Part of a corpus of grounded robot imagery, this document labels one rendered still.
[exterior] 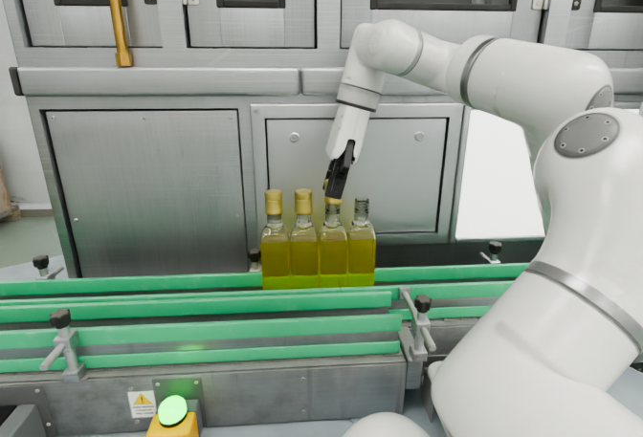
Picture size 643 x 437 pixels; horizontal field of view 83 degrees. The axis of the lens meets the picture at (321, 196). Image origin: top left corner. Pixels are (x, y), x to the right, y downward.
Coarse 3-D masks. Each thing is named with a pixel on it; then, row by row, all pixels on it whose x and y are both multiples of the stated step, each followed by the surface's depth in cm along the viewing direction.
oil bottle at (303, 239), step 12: (300, 228) 72; (312, 228) 72; (300, 240) 71; (312, 240) 71; (300, 252) 72; (312, 252) 72; (300, 264) 73; (312, 264) 73; (300, 276) 74; (312, 276) 74; (300, 288) 74; (312, 288) 75
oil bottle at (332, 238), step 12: (324, 228) 72; (336, 228) 72; (324, 240) 72; (336, 240) 72; (324, 252) 73; (336, 252) 73; (324, 264) 73; (336, 264) 74; (324, 276) 74; (336, 276) 74
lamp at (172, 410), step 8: (168, 400) 61; (176, 400) 61; (184, 400) 62; (160, 408) 60; (168, 408) 60; (176, 408) 60; (184, 408) 61; (160, 416) 60; (168, 416) 59; (176, 416) 60; (184, 416) 61; (160, 424) 60; (168, 424) 59; (176, 424) 60
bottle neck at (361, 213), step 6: (360, 198) 74; (366, 198) 73; (360, 204) 72; (366, 204) 72; (354, 210) 73; (360, 210) 72; (366, 210) 72; (354, 216) 74; (360, 216) 72; (366, 216) 73; (354, 222) 74; (360, 222) 73; (366, 222) 73
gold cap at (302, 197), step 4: (304, 188) 72; (296, 192) 70; (300, 192) 70; (304, 192) 70; (308, 192) 70; (296, 196) 70; (300, 196) 70; (304, 196) 70; (308, 196) 70; (296, 200) 71; (300, 200) 70; (304, 200) 70; (308, 200) 70; (296, 204) 71; (300, 204) 70; (304, 204) 70; (308, 204) 70; (296, 208) 71; (300, 208) 71; (304, 208) 70; (308, 208) 71; (312, 208) 72; (296, 212) 71; (300, 212) 71; (304, 212) 71; (308, 212) 71
